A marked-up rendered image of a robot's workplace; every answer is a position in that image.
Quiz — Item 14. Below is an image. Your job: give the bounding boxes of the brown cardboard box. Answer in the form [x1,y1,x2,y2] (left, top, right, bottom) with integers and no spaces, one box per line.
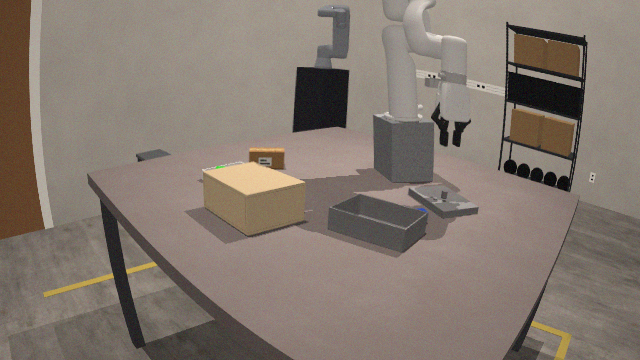
[249,147,284,170]

